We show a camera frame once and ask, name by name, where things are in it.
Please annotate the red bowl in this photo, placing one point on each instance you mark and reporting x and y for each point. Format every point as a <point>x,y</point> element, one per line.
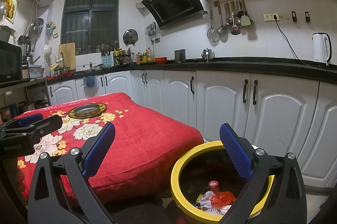
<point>161,60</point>

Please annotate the grey metal canister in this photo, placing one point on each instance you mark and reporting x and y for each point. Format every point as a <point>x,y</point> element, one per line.
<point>180,56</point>

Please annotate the wooden cutting board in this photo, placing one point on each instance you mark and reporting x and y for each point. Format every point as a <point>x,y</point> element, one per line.
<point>68,50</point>

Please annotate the hanging strainer ladle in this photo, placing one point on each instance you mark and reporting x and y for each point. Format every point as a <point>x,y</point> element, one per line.
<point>212,33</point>

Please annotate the steel teapot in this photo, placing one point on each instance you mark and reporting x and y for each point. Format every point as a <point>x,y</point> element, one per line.
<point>208,55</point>

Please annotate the wall power socket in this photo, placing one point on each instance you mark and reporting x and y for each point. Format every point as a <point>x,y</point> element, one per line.
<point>271,17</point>

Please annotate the round yellow metal tray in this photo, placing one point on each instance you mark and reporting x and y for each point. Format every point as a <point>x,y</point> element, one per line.
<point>86,111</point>

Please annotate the red floral blanket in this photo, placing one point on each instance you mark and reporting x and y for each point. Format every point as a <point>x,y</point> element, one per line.
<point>139,162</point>

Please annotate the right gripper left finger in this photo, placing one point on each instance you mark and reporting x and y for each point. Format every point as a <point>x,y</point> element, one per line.
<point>48,201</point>

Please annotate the yellow rimmed trash bin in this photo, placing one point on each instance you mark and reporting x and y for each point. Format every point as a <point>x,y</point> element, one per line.
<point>192,173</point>

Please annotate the black range hood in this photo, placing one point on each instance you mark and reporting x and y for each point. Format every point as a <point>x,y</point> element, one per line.
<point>168,13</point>

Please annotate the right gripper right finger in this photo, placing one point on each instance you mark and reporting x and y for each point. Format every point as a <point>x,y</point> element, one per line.
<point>274,192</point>

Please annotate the black microwave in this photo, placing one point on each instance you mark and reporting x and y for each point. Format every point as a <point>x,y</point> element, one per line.
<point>10,63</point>

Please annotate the white electric kettle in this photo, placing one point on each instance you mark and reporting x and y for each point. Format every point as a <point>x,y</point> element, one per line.
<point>322,48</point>

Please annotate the red tube package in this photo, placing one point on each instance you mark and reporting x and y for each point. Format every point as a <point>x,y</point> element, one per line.
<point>214,186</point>

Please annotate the hanging pot lid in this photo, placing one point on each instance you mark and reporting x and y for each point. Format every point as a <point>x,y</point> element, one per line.
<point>130,37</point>

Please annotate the white printed plastic bag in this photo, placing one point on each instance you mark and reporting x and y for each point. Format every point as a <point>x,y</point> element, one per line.
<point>203,203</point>

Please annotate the red plastic bag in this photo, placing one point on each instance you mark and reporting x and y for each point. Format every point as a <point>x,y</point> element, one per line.
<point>222,199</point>

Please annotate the dark kitchen window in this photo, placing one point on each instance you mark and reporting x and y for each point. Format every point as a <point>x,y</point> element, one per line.
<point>90,24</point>

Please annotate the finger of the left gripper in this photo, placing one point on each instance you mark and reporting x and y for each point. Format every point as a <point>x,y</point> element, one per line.
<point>40,128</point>
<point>27,121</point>

